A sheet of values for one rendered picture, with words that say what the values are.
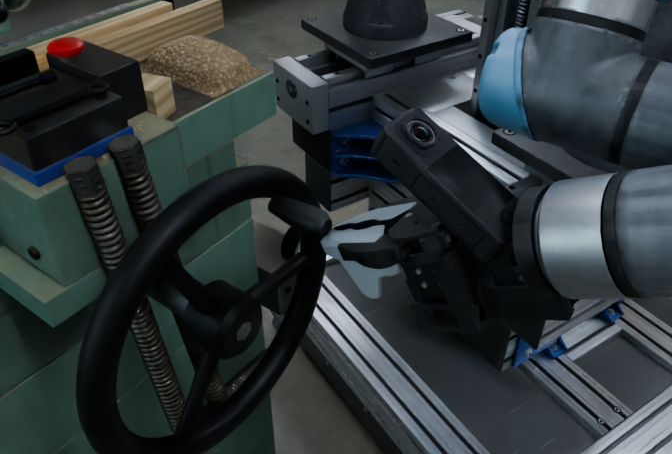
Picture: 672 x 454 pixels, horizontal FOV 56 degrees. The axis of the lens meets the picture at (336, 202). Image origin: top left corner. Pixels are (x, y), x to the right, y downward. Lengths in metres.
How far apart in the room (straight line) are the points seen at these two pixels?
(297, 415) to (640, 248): 1.21
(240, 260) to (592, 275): 0.58
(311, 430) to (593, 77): 1.16
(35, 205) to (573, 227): 0.37
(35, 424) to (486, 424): 0.80
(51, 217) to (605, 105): 0.40
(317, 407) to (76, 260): 1.04
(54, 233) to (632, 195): 0.40
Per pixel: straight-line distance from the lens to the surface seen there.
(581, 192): 0.39
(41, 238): 0.54
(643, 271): 0.38
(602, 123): 0.45
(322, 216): 0.51
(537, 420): 1.29
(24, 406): 0.75
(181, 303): 0.59
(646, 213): 0.37
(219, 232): 0.82
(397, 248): 0.44
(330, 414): 1.50
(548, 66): 0.46
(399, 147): 0.42
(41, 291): 0.57
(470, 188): 0.43
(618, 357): 1.45
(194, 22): 0.90
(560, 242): 0.39
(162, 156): 0.57
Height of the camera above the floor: 1.23
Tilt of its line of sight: 36 degrees down
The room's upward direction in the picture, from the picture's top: straight up
